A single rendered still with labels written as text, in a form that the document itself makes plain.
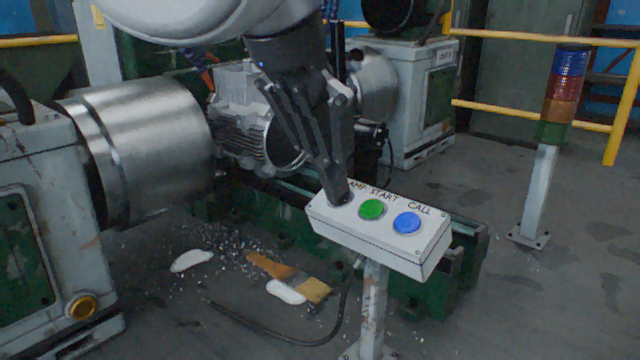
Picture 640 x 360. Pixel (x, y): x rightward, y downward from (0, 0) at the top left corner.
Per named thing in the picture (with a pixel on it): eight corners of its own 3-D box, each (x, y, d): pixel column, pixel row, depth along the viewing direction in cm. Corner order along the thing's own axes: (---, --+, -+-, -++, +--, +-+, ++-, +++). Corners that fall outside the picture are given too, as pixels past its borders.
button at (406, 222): (391, 234, 49) (388, 224, 48) (404, 216, 51) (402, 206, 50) (413, 244, 48) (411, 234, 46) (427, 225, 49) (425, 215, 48)
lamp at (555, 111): (535, 119, 83) (540, 96, 81) (544, 113, 87) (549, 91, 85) (568, 125, 79) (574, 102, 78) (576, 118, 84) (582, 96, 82)
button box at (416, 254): (313, 232, 58) (302, 206, 55) (343, 197, 62) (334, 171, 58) (424, 285, 48) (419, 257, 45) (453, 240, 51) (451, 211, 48)
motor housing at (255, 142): (206, 165, 102) (197, 86, 94) (265, 145, 114) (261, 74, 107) (261, 190, 89) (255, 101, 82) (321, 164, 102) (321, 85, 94)
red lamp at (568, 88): (540, 96, 81) (545, 73, 79) (549, 91, 85) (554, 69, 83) (574, 102, 78) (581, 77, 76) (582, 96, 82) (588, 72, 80)
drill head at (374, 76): (268, 141, 118) (263, 49, 108) (356, 111, 146) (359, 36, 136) (337, 164, 103) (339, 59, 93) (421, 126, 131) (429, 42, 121)
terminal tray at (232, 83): (214, 99, 98) (211, 68, 95) (250, 91, 105) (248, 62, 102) (247, 108, 91) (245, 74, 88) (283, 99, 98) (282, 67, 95)
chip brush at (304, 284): (240, 261, 87) (240, 258, 86) (258, 251, 90) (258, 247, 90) (317, 306, 75) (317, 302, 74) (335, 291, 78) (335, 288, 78)
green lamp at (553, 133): (530, 141, 85) (535, 119, 83) (539, 133, 89) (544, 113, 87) (563, 147, 81) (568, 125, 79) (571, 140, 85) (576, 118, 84)
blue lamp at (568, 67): (545, 73, 79) (550, 48, 77) (554, 69, 83) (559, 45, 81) (581, 77, 76) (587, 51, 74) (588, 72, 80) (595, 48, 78)
